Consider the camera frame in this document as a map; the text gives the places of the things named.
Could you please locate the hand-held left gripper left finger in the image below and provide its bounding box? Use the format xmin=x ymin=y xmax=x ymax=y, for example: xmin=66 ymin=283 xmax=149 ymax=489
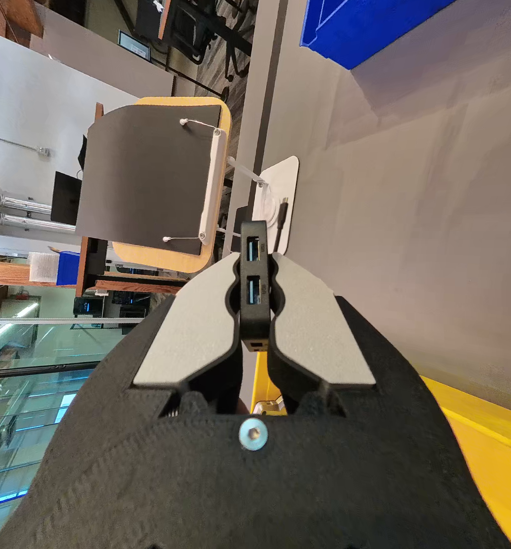
xmin=133 ymin=253 xmax=243 ymax=414

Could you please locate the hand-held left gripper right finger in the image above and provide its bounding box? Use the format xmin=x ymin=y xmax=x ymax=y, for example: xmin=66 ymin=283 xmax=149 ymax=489
xmin=268 ymin=253 xmax=376 ymax=414

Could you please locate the black usb hub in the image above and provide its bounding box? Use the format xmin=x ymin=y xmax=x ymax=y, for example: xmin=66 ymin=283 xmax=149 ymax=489
xmin=238 ymin=221 xmax=274 ymax=353

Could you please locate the thin black hub cable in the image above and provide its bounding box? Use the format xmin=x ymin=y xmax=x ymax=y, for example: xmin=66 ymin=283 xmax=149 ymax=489
xmin=274 ymin=196 xmax=290 ymax=254

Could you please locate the blue plastic bin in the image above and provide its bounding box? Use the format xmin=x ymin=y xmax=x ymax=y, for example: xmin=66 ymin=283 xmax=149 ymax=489
xmin=300 ymin=0 xmax=459 ymax=70

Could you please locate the small blue box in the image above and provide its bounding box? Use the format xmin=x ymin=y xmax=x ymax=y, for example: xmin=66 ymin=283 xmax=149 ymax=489
xmin=57 ymin=251 xmax=80 ymax=286

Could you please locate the black flat panel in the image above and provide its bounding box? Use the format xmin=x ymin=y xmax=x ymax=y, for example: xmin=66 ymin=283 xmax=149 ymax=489
xmin=75 ymin=104 xmax=223 ymax=256

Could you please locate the white foam block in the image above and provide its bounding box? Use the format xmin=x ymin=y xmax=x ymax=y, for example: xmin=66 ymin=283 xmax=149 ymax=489
xmin=27 ymin=251 xmax=60 ymax=283

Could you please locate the black monitor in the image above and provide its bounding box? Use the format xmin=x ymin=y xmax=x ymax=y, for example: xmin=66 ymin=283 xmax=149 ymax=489
xmin=51 ymin=172 xmax=83 ymax=226

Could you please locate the wooden beam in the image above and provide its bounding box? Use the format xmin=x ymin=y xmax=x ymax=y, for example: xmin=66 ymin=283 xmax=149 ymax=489
xmin=0 ymin=259 xmax=78 ymax=289

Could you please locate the cluster of silver metal pipes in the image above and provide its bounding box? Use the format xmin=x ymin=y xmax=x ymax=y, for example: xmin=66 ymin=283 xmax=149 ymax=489
xmin=0 ymin=191 xmax=78 ymax=235

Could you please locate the yellow plastic bin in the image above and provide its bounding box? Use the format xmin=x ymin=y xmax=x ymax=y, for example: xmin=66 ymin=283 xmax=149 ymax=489
xmin=250 ymin=351 xmax=511 ymax=549

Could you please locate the black office chair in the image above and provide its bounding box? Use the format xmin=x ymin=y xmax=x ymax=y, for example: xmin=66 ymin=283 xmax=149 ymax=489
xmin=169 ymin=0 xmax=256 ymax=83

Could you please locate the brown wooden desk frame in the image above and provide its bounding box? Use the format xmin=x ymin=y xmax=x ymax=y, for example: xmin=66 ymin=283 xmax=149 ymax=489
xmin=75 ymin=235 xmax=188 ymax=297

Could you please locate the white panel bracket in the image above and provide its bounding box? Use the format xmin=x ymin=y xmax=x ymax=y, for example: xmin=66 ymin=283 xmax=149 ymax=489
xmin=199 ymin=128 xmax=228 ymax=246

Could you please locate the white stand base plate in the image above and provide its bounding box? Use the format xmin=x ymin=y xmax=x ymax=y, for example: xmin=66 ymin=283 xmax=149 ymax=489
xmin=251 ymin=156 xmax=300 ymax=254

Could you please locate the framed wall picture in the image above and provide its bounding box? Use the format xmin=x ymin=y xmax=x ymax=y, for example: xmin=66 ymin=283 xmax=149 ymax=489
xmin=117 ymin=30 xmax=152 ymax=61

